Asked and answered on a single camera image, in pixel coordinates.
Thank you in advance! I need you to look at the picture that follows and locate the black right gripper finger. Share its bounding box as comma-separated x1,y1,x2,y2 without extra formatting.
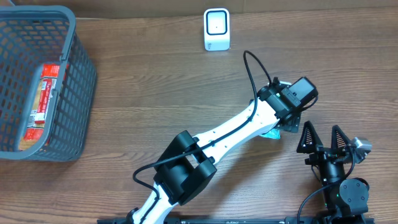
331,125,350,149
297,121,323,154

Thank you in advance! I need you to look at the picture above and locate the teal wet wipes pack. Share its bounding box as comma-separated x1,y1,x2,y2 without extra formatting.
260,129,280,139

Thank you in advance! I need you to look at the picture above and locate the long spaghetti pasta package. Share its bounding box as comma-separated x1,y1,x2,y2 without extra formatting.
18,63,60,151

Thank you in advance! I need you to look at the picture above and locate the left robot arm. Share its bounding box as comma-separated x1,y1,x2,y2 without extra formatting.
128,77,318,223

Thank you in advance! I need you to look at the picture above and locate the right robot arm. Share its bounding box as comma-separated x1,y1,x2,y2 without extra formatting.
295,121,374,223

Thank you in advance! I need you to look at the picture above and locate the white barcode scanner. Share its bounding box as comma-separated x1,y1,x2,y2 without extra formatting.
203,8,231,51

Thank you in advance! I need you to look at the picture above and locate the grey plastic shopping basket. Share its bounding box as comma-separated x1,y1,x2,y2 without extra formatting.
1,6,97,162

